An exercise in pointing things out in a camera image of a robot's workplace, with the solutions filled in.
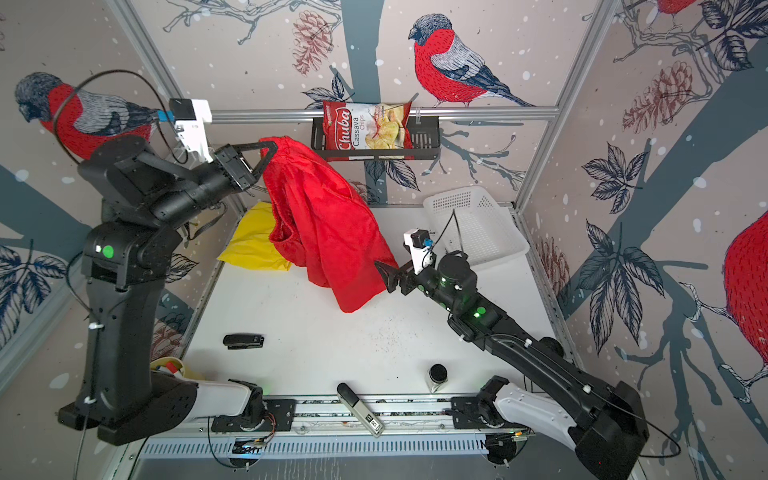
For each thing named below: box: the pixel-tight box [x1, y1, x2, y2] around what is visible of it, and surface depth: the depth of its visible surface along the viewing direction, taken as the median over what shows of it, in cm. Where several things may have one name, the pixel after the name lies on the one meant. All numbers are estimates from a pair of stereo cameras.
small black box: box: [223, 334, 265, 350], surface depth 87 cm
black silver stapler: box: [336, 382, 385, 438], surface depth 73 cm
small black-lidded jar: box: [427, 363, 449, 393], surface depth 73 cm
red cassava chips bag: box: [323, 101, 415, 161], surface depth 90 cm
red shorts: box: [261, 137, 399, 314], surface depth 61 cm
